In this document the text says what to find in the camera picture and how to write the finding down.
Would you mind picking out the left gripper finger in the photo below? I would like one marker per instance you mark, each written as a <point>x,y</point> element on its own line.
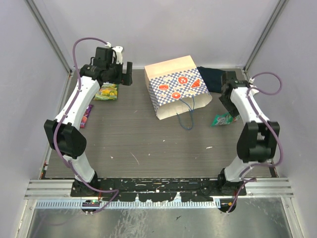
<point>126,79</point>
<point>129,67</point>

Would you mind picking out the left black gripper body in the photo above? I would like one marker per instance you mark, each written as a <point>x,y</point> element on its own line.
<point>115,72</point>

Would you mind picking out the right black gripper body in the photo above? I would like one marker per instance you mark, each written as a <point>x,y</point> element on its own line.
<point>229,104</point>

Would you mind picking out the green snack packet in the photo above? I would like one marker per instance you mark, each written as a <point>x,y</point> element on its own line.
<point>224,119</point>

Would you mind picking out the blue checkered paper bag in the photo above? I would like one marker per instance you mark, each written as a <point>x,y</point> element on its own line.
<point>176,88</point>

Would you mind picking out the purple berries snack bag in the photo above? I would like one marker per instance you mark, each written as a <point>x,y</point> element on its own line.
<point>86,116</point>

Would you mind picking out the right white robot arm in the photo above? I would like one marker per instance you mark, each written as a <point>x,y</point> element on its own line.
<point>258,140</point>

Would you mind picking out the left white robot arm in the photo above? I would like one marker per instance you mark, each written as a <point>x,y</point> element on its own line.
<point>63,132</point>

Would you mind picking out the dark blue folded cloth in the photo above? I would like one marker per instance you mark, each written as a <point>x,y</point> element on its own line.
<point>212,78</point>

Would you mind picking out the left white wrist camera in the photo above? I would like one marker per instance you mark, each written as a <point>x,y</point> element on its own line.
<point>116,53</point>

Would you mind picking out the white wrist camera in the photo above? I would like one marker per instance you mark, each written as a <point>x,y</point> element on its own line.
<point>254,90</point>
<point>116,53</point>

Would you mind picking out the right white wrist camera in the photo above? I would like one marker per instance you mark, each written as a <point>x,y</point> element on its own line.
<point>254,90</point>

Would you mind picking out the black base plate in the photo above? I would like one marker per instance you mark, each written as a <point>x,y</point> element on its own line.
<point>166,189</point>

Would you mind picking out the slotted cable duct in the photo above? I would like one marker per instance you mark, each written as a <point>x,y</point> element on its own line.
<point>87,204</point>

